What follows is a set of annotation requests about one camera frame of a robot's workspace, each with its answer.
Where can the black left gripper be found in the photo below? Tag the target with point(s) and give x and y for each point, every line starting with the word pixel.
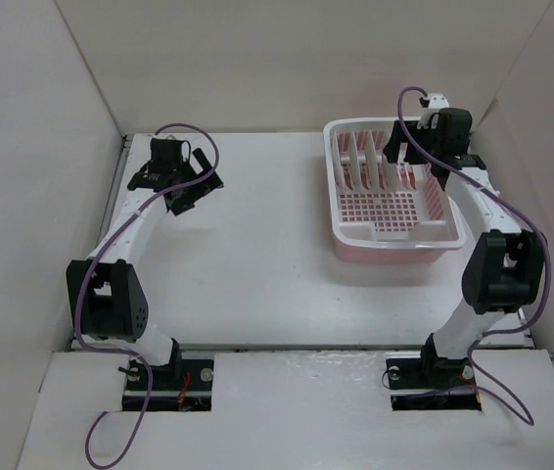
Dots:
pixel 185 203

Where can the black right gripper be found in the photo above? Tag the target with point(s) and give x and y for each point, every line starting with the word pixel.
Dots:
pixel 391 150

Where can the orange sunburst plate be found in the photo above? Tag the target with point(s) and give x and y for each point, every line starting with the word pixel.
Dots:
pixel 354 168
pixel 390 173

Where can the black rimmed flower plate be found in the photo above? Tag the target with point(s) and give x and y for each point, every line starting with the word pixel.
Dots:
pixel 371 163

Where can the green rimmed white plate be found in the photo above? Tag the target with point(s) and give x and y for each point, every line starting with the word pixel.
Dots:
pixel 342 146

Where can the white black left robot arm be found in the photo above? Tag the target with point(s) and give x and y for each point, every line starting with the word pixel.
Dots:
pixel 109 307

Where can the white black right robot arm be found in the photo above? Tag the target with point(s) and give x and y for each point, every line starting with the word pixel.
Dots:
pixel 504 271

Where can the white pink dish rack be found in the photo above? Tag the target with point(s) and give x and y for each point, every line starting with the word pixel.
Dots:
pixel 416 224

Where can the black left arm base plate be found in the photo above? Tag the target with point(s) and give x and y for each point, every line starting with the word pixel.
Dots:
pixel 191 391

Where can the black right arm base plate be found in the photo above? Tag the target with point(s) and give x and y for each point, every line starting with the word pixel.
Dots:
pixel 419 384

